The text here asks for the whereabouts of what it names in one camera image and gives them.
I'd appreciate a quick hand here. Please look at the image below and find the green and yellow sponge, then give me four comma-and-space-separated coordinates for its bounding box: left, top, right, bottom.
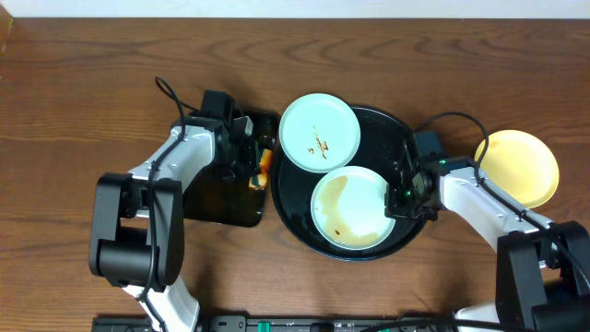
249, 148, 272, 190

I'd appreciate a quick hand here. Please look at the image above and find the pale green plate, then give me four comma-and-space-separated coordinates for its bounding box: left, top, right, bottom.
310, 166, 395, 251

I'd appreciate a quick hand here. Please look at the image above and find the yellow plate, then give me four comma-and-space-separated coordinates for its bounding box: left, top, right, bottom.
481, 130, 560, 208

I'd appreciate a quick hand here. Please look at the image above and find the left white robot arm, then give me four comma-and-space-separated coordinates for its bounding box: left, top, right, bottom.
88, 112, 278, 331

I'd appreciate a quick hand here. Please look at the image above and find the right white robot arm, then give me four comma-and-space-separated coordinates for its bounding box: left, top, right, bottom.
384, 158, 589, 331

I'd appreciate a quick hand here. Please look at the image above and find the black rectangular tray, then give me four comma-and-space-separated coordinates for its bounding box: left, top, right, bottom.
183, 111, 279, 228

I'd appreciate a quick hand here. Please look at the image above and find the light blue plate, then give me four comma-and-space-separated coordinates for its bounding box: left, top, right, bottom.
278, 93, 360, 173

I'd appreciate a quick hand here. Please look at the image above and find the left black camera cable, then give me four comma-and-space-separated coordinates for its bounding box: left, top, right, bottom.
136, 76, 204, 332

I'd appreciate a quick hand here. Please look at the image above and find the black camera cable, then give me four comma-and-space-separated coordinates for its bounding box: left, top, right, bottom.
414, 111, 590, 291
136, 76, 204, 332

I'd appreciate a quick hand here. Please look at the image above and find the right black camera cable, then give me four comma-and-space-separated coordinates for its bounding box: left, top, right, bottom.
414, 111, 590, 291

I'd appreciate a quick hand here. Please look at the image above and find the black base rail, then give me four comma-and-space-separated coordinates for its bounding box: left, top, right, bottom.
90, 302, 522, 332

